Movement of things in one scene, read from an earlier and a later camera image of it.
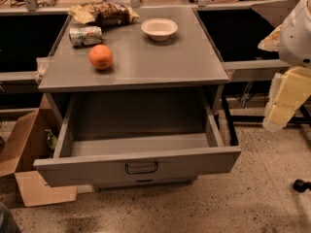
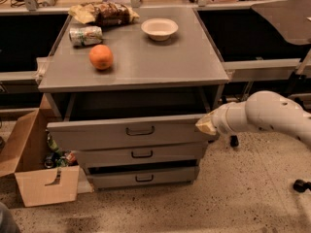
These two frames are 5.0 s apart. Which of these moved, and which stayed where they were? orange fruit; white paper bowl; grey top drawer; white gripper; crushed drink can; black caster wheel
Moved: grey top drawer; white gripper
Stayed: orange fruit; crushed drink can; white paper bowl; black caster wheel
